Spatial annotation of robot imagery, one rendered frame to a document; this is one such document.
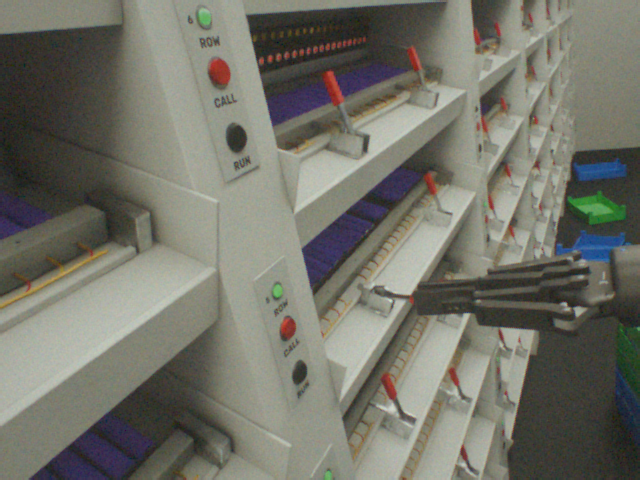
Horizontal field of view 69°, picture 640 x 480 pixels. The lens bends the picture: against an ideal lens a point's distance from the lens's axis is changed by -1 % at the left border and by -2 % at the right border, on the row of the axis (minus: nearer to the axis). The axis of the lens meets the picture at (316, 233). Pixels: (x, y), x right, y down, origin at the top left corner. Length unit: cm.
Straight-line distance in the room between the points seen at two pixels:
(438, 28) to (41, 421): 84
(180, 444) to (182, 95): 27
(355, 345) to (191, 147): 32
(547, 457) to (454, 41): 122
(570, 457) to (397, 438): 102
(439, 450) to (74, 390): 76
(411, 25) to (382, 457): 72
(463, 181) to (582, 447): 100
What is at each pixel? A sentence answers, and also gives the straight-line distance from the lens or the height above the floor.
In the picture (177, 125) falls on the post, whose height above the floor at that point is 120.
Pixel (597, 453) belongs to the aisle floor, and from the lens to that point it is 170.
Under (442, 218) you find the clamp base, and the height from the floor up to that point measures 93.
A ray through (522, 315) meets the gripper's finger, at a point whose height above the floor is 96.
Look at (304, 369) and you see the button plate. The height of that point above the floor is 98.
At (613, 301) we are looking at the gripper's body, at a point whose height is 97.
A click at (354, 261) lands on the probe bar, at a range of 62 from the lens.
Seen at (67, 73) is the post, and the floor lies 124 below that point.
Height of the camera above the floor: 122
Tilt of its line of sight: 20 degrees down
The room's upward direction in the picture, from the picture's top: 13 degrees counter-clockwise
